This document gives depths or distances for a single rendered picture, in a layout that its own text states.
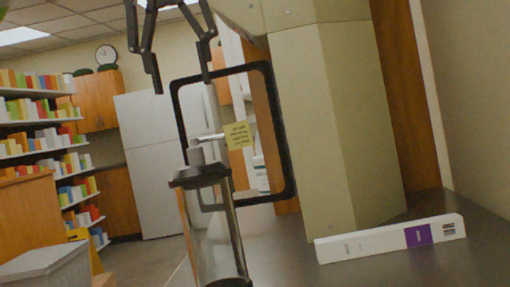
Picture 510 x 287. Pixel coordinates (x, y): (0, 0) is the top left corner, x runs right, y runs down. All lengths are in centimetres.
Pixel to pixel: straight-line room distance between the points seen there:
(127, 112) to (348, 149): 531
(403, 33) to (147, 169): 506
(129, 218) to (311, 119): 559
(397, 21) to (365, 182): 54
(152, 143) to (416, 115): 497
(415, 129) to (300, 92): 51
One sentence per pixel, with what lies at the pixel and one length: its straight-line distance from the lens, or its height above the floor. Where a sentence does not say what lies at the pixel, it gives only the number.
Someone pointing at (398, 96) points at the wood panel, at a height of 121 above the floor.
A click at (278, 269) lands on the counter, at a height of 94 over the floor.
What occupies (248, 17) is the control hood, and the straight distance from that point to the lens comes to 114.
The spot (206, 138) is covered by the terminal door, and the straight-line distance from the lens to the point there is 148.
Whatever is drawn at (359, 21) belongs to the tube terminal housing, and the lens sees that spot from 125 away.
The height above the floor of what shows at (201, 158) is 119.
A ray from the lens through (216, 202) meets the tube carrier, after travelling 82.
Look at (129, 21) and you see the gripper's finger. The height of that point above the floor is 143.
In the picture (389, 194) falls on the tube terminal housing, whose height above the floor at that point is 100.
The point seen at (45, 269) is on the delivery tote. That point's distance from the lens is 311.
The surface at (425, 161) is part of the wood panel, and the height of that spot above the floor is 102.
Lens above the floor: 124
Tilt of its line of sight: 3 degrees down
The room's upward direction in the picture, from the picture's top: 11 degrees counter-clockwise
